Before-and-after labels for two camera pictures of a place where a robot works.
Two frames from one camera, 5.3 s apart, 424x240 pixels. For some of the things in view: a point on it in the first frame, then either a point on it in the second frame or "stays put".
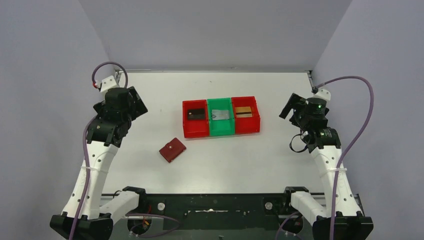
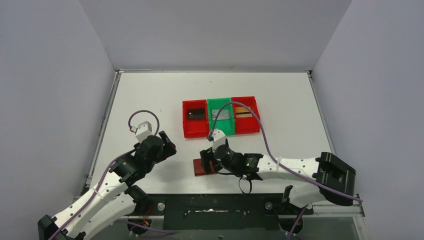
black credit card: [196, 113] stays put
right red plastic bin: [246, 125] stays put
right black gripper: [296, 102] -> [207, 155]
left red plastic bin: [195, 118] stays put
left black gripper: [137, 103] -> [166, 145]
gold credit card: [243, 112] stays put
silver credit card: [220, 114] stays put
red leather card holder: [172, 149] -> [199, 169]
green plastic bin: [220, 127] stays put
